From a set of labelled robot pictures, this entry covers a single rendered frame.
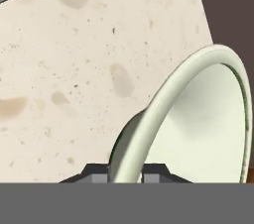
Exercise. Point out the pale green bowl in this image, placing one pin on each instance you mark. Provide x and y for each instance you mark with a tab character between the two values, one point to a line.
205	135

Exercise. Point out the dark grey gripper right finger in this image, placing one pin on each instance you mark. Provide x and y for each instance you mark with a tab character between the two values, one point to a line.
158	173

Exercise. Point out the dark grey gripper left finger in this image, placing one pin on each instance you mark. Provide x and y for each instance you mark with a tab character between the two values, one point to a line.
92	173

